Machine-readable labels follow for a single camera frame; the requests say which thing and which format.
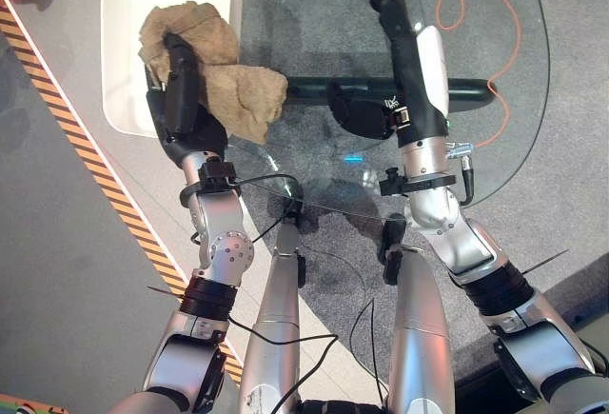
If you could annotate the brown cloth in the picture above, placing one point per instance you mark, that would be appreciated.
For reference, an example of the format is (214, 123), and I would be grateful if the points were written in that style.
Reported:
(238, 95)

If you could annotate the colourful printed object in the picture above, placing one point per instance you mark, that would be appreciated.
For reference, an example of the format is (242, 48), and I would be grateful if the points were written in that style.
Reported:
(28, 405)

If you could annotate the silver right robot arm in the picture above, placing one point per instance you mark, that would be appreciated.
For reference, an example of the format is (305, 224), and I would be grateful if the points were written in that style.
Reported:
(466, 242)

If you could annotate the black table frame bar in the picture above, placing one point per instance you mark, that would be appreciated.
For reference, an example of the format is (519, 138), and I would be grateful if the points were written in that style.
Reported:
(309, 88)

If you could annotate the silver left robot leg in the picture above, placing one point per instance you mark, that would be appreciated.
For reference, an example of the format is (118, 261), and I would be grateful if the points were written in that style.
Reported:
(278, 309)

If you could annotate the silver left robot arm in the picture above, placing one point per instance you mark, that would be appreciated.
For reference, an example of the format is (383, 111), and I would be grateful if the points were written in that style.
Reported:
(228, 247)

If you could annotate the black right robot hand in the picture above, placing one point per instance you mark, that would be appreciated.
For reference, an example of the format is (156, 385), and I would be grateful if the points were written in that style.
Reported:
(418, 85)

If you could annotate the yellow black hazard tape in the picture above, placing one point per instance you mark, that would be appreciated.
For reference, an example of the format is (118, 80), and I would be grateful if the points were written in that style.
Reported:
(95, 166)

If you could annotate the silver right robot leg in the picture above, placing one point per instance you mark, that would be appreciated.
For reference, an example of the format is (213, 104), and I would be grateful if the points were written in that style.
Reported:
(418, 328)

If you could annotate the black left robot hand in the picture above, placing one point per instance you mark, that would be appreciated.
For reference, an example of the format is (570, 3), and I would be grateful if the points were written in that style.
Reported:
(183, 100)

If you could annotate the silver robot leg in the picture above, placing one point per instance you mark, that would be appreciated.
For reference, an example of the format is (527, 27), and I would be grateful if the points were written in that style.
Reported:
(278, 309)
(418, 328)

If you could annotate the white basket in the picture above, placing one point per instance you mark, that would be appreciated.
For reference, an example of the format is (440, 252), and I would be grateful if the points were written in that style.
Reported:
(133, 28)

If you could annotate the black robot waist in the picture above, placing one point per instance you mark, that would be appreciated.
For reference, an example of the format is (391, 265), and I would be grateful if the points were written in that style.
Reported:
(340, 407)

